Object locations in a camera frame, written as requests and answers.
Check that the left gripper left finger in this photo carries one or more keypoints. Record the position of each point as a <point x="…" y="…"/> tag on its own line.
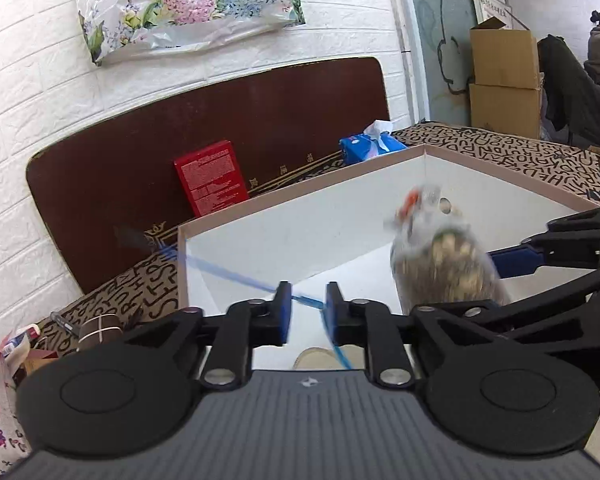
<point x="232" y="337"/>

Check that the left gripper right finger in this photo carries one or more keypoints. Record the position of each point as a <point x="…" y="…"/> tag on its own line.
<point x="370" y="325"/>

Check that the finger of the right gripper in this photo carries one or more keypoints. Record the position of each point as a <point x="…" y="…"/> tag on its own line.
<point x="516" y="261"/>

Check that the green patch fabric pouch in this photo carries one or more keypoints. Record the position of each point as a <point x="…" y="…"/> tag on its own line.
<point x="435" y="257"/>

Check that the large white open box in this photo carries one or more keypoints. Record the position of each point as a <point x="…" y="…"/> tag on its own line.
<point x="336" y="424"/>

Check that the brown wrapped gift box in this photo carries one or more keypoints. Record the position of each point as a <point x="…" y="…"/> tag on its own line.
<point x="99" y="330"/>

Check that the red carton box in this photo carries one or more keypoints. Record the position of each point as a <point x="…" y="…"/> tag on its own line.
<point x="211" y="178"/>

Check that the black chair with jacket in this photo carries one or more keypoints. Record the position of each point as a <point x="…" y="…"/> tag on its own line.
<point x="572" y="96"/>

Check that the stacked cardboard boxes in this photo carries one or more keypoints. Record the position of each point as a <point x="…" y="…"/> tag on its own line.
<point x="506" y="96"/>

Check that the black marker pen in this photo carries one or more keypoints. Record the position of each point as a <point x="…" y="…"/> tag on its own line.
<point x="69" y="328"/>

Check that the blue tissue pack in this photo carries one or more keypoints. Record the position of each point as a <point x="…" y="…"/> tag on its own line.
<point x="376" y="140"/>

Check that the dark brown wooden board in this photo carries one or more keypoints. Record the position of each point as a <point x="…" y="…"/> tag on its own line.
<point x="115" y="192"/>

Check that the floral plastic bag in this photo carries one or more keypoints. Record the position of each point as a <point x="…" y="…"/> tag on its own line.
<point x="115" y="30"/>

